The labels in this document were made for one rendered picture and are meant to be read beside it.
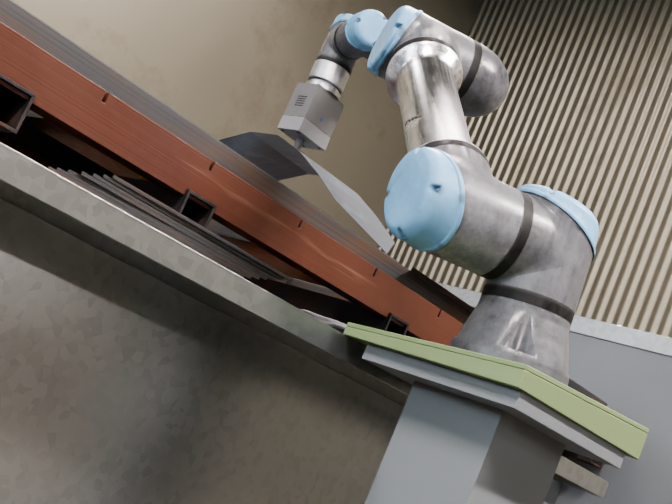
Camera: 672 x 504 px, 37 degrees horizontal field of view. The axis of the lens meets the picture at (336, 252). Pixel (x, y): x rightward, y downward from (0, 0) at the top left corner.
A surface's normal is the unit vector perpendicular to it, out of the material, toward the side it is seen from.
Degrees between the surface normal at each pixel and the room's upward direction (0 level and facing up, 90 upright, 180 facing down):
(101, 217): 90
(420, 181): 99
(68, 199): 90
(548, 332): 72
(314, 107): 90
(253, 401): 90
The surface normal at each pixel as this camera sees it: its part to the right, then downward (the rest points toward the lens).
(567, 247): 0.36, -0.04
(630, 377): -0.62, -0.40
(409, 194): -0.86, -0.29
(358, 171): 0.66, 0.15
